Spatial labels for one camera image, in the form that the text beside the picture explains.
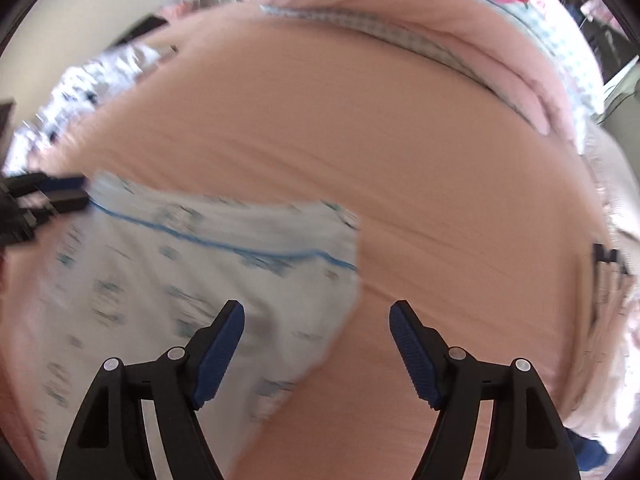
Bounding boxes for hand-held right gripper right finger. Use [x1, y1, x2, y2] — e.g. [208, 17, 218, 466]
[389, 300, 583, 480]

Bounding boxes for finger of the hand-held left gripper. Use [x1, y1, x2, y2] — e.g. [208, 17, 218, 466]
[44, 192, 91, 215]
[34, 174, 84, 196]

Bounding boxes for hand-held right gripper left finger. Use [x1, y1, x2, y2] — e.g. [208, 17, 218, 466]
[56, 300, 246, 480]

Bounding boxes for light blue printed pants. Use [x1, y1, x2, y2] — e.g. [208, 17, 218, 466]
[42, 171, 362, 466]

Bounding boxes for white navy printed clothes pile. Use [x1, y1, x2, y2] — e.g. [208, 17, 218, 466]
[2, 42, 178, 173]

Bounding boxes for dark furniture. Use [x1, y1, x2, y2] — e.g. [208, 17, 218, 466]
[0, 101, 16, 148]

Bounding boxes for dark object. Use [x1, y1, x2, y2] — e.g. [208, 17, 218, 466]
[114, 16, 168, 50]

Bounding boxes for pink bed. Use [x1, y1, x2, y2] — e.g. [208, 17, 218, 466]
[0, 2, 616, 480]

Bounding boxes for folded pink garment navy collar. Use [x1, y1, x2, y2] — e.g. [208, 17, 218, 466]
[562, 240, 640, 480]

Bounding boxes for pink checked quilt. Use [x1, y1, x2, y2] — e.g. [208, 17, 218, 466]
[217, 0, 606, 153]

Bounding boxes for dark desk clutter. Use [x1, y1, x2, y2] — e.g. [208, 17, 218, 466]
[545, 0, 640, 86]

